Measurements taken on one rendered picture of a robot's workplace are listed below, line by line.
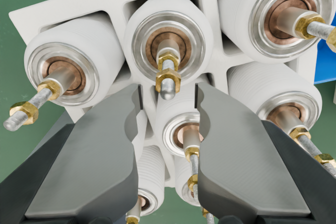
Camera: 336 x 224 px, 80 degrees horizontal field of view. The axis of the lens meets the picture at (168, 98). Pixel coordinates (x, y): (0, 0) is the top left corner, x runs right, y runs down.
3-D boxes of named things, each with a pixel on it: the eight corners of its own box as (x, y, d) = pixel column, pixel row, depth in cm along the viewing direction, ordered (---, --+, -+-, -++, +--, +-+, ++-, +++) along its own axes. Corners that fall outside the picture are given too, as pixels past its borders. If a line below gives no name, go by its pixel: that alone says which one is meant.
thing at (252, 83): (272, 69, 41) (336, 124, 25) (230, 94, 44) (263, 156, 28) (252, 30, 37) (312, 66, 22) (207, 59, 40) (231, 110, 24)
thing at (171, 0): (206, 10, 36) (235, 34, 20) (176, 55, 40) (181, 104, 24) (159, -23, 33) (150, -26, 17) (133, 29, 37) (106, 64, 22)
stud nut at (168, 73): (186, 78, 14) (187, 83, 14) (172, 95, 15) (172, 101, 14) (163, 63, 14) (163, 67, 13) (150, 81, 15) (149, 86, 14)
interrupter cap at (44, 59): (114, 78, 23) (112, 81, 22) (73, 114, 25) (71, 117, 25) (56, 25, 20) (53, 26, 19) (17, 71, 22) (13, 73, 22)
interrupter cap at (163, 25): (220, 37, 20) (221, 38, 20) (178, 93, 24) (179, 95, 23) (154, -8, 18) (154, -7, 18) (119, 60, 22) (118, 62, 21)
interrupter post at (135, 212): (145, 200, 34) (143, 220, 31) (135, 206, 35) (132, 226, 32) (135, 193, 33) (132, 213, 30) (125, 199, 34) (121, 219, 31)
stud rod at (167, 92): (175, 54, 19) (179, 92, 13) (169, 62, 20) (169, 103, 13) (166, 48, 19) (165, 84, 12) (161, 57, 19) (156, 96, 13)
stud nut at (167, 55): (182, 60, 18) (183, 63, 17) (171, 74, 18) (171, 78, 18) (164, 47, 17) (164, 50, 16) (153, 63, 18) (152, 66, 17)
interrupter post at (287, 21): (281, 2, 19) (301, 7, 16) (305, 8, 19) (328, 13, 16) (269, 29, 20) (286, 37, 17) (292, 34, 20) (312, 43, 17)
